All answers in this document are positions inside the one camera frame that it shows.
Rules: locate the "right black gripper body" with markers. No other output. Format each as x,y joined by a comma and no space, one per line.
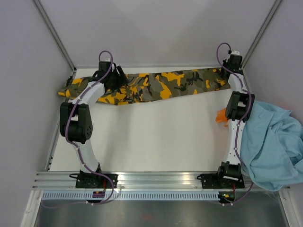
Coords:
225,64

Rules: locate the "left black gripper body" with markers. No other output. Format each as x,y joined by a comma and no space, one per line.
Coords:
117,81

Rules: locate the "camouflage trousers yellow green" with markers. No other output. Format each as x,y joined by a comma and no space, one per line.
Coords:
149,87

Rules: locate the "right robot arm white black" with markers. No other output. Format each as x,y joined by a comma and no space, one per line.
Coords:
237,113

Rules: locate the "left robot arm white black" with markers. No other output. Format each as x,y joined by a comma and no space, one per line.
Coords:
76,123

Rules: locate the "orange garment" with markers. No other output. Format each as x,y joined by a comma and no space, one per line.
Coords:
221,117

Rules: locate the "light blue garment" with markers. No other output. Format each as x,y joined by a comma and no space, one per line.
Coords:
272,147

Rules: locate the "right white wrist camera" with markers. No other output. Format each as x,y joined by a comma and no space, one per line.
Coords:
235,52

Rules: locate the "right aluminium frame post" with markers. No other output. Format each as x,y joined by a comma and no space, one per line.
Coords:
264,26

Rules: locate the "aluminium frame post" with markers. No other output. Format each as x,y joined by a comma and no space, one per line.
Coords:
50,27
264,26

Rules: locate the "left aluminium frame post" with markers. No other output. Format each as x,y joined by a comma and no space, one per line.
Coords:
50,27

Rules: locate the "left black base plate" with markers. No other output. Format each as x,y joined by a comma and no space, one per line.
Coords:
92,181

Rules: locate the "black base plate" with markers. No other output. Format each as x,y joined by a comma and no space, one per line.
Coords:
92,181
212,181

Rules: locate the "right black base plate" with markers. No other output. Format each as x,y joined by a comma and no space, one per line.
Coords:
212,181

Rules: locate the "aluminium mounting rail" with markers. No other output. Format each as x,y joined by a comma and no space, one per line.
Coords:
127,181

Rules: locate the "white slotted cable duct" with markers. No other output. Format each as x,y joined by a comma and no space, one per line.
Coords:
132,195

